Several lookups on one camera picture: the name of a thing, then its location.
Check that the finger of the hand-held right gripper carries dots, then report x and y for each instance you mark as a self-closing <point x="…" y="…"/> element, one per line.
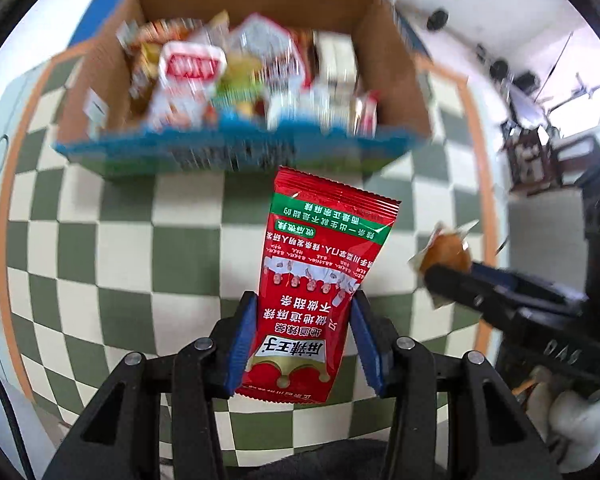
<point x="500" y="275"/>
<point x="455" y="285"/>

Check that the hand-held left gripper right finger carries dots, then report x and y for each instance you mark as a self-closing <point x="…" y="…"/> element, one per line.
<point x="367" y="350"/>

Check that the dark wooden furniture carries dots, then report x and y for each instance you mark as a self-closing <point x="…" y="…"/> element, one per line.
<point x="530" y="155"/>

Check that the pile of mixed snack packets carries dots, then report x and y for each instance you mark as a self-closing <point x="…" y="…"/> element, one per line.
<point x="190" y="75"/>

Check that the brown cardboard box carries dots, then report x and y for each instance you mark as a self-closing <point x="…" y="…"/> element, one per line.
<point x="230" y="155"/>

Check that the person's right hand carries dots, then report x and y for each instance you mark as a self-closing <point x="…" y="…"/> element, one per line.
<point x="575" y="410"/>

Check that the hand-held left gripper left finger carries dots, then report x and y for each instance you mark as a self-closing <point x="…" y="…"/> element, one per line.
<point x="242" y="350"/>

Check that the red green stripe snack packet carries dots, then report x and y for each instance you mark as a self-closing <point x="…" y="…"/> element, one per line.
<point x="310" y="260"/>

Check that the barbell with black plates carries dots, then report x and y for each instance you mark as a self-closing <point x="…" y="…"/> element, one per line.
<point x="500" y="67"/>

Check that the blue seat cushion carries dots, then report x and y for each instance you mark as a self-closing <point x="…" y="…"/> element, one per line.
<point x="100" y="12"/>

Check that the green white checkered mat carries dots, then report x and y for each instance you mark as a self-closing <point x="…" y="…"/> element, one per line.
<point x="130" y="240"/>

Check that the brown snack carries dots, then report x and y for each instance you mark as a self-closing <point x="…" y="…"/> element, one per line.
<point x="447" y="252"/>

